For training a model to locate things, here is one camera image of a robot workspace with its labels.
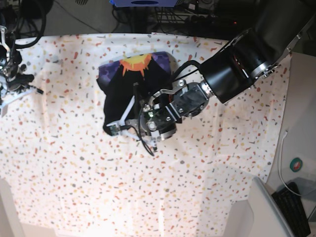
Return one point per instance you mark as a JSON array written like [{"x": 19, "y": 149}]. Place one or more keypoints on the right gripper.
[{"x": 12, "y": 84}]

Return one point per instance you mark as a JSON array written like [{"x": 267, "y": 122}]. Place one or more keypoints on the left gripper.
[{"x": 159, "y": 124}]

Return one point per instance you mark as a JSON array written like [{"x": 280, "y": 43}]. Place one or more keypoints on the black t-shirt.
[{"x": 140, "y": 76}]

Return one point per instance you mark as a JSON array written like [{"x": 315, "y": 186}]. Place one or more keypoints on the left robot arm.
[{"x": 252, "y": 54}]

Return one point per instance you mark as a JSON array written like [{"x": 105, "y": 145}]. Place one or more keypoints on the terrazzo patterned tablecloth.
[{"x": 65, "y": 173}]

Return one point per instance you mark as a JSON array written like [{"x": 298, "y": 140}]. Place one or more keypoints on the green tape roll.
[{"x": 296, "y": 165}]

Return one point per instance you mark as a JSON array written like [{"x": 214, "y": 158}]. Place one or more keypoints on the grey laptop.
[{"x": 268, "y": 219}]

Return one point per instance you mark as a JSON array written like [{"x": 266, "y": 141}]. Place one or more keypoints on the black keyboard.
[{"x": 293, "y": 211}]

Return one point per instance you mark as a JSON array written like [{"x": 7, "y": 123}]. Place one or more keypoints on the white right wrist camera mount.
[{"x": 16, "y": 95}]

